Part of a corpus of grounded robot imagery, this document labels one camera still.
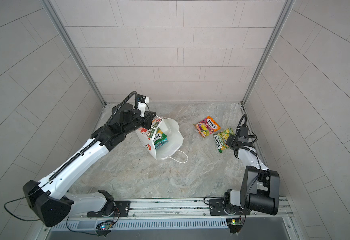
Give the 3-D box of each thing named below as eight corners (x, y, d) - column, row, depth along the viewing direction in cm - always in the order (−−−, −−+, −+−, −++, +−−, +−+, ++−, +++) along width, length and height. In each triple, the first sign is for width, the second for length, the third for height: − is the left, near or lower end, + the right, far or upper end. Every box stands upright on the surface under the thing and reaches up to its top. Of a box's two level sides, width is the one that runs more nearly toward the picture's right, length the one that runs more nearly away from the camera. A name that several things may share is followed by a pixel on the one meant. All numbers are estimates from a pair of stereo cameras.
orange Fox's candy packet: (204, 138, 99) (205, 135, 96) (194, 126, 105) (194, 123, 102) (220, 129, 104) (221, 126, 101) (209, 118, 110) (210, 115, 107)
